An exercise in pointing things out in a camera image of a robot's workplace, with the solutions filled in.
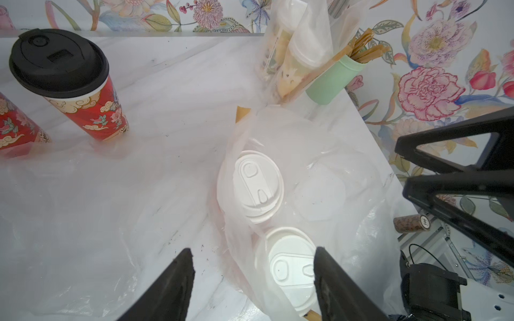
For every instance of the clear plastic carrier bag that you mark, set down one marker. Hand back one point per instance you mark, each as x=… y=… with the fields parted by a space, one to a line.
x=341 y=17

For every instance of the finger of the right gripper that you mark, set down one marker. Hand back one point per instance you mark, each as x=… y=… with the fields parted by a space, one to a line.
x=484 y=143
x=427 y=191

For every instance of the white lid red back cup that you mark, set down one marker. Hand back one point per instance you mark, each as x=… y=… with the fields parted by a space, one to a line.
x=290 y=254

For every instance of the white lid beige cup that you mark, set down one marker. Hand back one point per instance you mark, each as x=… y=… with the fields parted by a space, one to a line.
x=309 y=49

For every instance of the wooden stir sticks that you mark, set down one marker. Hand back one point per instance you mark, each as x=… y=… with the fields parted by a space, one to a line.
x=366 y=48

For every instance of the paper straw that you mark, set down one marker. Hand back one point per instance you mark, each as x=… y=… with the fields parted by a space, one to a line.
x=241 y=112
x=312 y=316
x=317 y=76

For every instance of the clear plastic bag pile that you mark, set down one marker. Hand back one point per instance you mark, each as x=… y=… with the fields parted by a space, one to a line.
x=333 y=193

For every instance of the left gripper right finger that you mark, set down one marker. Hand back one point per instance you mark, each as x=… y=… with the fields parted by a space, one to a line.
x=339 y=297

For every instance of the green cup holder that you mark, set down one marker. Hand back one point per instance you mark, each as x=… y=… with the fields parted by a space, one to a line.
x=326 y=87

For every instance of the black lid red cup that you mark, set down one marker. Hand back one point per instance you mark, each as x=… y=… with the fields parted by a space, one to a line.
x=73 y=75
x=17 y=128

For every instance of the white lid floral cup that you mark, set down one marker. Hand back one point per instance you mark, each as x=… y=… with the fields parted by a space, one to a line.
x=286 y=17

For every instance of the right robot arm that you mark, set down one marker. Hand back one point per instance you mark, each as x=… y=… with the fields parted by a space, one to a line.
x=431 y=292

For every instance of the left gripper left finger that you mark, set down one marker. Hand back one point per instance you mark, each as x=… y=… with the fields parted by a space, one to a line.
x=168 y=298

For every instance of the white lid red cup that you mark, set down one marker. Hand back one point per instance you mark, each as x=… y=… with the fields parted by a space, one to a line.
x=290 y=254
x=257 y=190

